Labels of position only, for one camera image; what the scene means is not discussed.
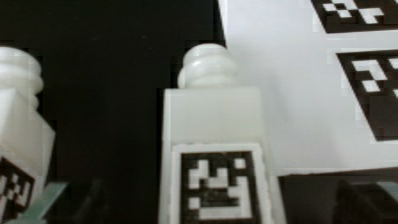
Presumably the white table leg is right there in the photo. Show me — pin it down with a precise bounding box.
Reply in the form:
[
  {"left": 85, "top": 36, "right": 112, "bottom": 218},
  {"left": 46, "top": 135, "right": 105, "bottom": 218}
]
[
  {"left": 0, "top": 47, "right": 55, "bottom": 224},
  {"left": 158, "top": 44, "right": 276, "bottom": 224}
]

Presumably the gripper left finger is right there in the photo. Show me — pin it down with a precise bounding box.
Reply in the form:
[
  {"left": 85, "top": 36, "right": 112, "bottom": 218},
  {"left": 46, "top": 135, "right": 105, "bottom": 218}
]
[{"left": 11, "top": 178, "right": 112, "bottom": 224}]

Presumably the white marker base plate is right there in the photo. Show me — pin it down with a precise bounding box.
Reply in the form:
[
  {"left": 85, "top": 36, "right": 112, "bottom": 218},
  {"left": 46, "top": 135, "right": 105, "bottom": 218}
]
[{"left": 217, "top": 0, "right": 398, "bottom": 224}]

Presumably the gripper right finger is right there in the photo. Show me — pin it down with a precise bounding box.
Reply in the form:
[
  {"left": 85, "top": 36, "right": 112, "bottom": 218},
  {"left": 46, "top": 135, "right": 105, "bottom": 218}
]
[{"left": 334, "top": 181, "right": 398, "bottom": 224}]

